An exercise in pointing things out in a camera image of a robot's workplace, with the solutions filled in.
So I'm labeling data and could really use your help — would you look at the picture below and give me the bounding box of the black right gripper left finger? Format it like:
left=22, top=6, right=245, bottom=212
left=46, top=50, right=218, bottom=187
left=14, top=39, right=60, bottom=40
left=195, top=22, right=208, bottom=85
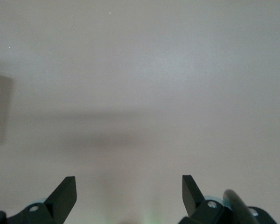
left=0, top=176, right=77, bottom=224

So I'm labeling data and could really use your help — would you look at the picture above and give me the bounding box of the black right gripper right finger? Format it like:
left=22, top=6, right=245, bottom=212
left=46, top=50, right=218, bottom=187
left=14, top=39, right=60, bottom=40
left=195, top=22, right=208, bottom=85
left=178, top=175, right=234, bottom=224

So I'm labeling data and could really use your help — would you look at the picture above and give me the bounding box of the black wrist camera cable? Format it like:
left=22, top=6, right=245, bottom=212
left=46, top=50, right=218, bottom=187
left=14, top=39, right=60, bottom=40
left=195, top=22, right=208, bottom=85
left=223, top=189, right=259, bottom=224

